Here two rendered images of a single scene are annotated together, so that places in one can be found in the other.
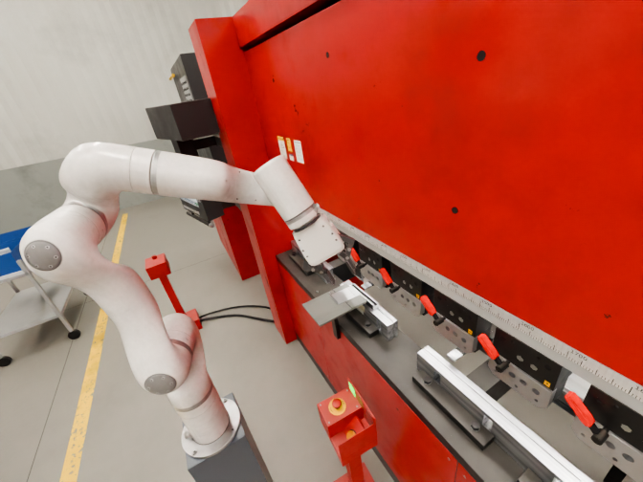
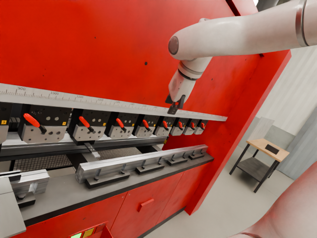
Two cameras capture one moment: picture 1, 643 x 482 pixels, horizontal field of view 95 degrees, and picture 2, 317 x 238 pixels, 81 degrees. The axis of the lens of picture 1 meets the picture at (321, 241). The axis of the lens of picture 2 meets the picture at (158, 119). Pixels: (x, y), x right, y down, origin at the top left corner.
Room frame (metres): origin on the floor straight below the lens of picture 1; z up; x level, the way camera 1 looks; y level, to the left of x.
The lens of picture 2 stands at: (0.99, 0.58, 1.65)
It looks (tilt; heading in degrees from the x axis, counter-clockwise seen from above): 16 degrees down; 241
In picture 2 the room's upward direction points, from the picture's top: 24 degrees clockwise
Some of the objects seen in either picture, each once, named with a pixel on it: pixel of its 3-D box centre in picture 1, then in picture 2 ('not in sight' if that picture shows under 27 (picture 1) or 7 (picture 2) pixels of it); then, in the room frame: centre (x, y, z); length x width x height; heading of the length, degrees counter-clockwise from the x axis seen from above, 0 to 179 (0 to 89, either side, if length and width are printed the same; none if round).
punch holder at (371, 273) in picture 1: (378, 262); (45, 120); (1.02, -0.22, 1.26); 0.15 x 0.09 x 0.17; 25
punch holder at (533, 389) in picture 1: (529, 360); (144, 123); (0.48, -0.47, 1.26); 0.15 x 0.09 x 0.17; 25
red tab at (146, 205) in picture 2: not in sight; (145, 205); (0.18, -0.44, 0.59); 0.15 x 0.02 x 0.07; 25
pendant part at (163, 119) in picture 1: (198, 168); not in sight; (2.13, 0.77, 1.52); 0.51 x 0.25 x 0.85; 39
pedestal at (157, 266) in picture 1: (172, 295); not in sight; (2.26, 1.44, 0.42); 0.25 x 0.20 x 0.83; 115
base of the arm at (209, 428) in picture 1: (203, 410); not in sight; (0.60, 0.46, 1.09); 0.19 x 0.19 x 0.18
